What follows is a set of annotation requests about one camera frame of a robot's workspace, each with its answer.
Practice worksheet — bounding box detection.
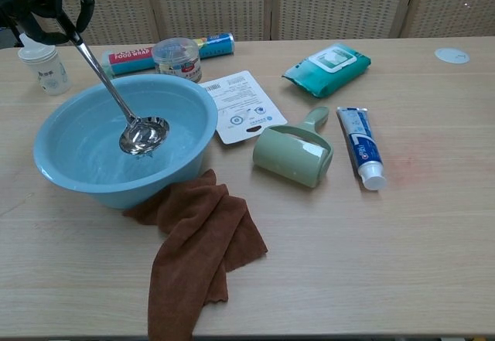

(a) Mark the clear jar of clips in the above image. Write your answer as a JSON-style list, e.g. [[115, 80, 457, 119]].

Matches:
[[152, 37, 203, 84]]

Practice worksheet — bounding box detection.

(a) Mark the blue white toothpaste tube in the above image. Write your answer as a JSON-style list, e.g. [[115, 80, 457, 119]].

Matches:
[[335, 105, 387, 192]]

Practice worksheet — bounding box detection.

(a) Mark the wooden woven folding screen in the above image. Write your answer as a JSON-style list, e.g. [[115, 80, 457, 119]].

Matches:
[[0, 0, 495, 48]]

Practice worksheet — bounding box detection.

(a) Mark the light blue plastic basin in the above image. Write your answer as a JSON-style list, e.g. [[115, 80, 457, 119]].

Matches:
[[32, 74, 219, 210]]

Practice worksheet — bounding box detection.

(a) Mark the teal wet wipes pack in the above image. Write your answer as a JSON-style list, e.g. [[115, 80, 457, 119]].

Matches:
[[281, 43, 372, 99]]

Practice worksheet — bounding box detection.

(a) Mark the white product card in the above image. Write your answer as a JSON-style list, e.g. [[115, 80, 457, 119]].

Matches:
[[199, 70, 289, 145]]

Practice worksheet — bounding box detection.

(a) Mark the green lint roller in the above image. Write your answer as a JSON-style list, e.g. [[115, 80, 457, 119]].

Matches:
[[252, 105, 333, 189]]

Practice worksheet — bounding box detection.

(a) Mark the white round table cap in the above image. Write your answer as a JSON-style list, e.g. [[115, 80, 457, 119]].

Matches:
[[434, 47, 471, 64]]

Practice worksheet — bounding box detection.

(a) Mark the plastic food wrap box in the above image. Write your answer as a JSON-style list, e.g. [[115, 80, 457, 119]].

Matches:
[[101, 32, 236, 76]]

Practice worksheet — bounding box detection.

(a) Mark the steel ladle black handle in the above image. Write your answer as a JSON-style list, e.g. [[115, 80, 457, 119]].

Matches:
[[56, 10, 171, 157]]

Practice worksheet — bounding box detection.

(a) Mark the clear squeeze bottle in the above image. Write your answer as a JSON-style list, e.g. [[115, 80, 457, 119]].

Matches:
[[17, 33, 73, 97]]

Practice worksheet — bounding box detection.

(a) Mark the brown microfibre cloth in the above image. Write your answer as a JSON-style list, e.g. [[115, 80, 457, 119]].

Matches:
[[122, 169, 268, 341]]

